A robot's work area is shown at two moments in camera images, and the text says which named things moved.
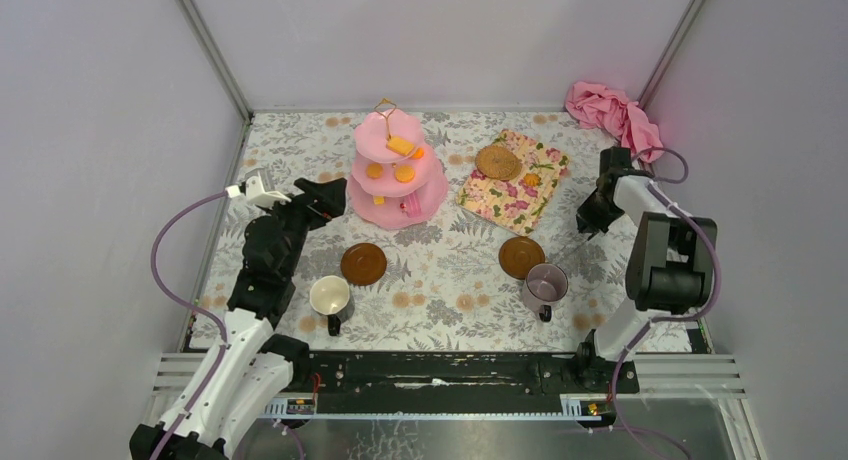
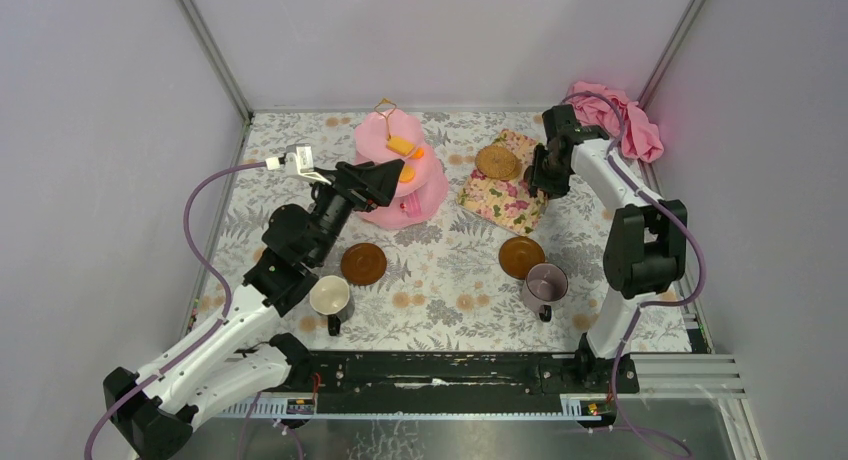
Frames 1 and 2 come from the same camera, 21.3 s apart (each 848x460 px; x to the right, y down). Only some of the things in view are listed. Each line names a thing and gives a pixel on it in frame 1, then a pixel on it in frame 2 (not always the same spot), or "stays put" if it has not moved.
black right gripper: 593,224 to 538,182
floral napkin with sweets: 516,204 stays put
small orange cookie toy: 405,174 stays put
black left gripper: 313,203 to 351,186
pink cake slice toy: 412,206 stays put
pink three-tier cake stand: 396,183 stays put
